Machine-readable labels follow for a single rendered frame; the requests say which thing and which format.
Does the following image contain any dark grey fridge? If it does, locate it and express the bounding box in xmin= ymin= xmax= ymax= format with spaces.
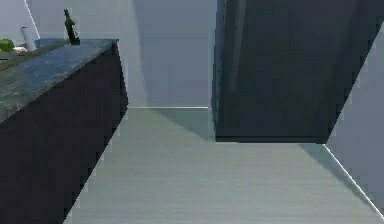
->
xmin=211 ymin=0 xmax=384 ymax=145

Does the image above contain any dark kitchen counter cabinet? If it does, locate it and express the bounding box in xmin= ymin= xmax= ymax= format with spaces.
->
xmin=0 ymin=38 xmax=129 ymax=224

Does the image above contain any white paper towel roll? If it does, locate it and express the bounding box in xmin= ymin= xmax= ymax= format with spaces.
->
xmin=20 ymin=26 xmax=37 ymax=52

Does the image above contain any green apple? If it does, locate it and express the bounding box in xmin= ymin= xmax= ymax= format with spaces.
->
xmin=0 ymin=38 xmax=16 ymax=53

